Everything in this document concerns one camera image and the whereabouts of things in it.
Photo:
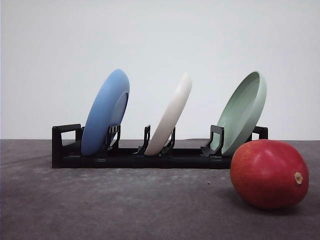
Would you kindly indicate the black plate rack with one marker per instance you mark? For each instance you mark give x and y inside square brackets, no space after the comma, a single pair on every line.
[66,147]

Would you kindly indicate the white plate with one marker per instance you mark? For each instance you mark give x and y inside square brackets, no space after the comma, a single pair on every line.
[161,133]

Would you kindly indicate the green plate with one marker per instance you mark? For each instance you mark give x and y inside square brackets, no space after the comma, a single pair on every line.
[241,113]

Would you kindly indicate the blue plate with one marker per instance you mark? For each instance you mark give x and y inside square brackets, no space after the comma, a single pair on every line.
[106,110]

